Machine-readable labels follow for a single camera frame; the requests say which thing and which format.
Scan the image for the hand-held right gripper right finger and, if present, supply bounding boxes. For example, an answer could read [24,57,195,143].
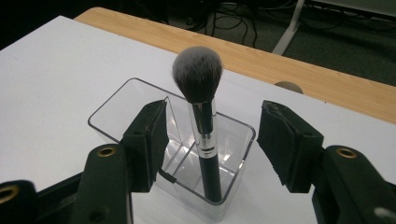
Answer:
[256,100,325,194]

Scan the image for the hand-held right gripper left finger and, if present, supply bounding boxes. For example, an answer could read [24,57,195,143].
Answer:
[120,99,177,193]

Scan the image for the clear plastic brush organizer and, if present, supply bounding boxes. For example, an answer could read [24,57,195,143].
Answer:
[87,77,257,224]

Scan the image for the black makeup brush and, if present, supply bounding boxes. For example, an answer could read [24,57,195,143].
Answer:
[171,46,224,203]

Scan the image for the grey round table grommet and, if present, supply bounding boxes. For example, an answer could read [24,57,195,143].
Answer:
[274,80,304,95]

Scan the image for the white metal stand leg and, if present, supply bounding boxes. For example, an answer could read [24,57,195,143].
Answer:
[272,0,306,57]

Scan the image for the black floor cables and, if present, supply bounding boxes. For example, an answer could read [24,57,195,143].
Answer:
[183,0,260,49]

